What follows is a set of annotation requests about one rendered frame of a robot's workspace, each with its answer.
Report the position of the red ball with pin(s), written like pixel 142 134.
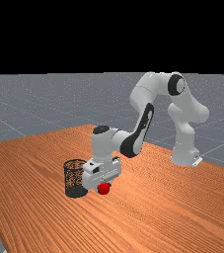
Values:
pixel 103 188

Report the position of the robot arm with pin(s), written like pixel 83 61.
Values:
pixel 182 131

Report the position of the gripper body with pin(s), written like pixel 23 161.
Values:
pixel 100 173

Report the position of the dark mesh basket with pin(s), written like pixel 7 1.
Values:
pixel 73 178

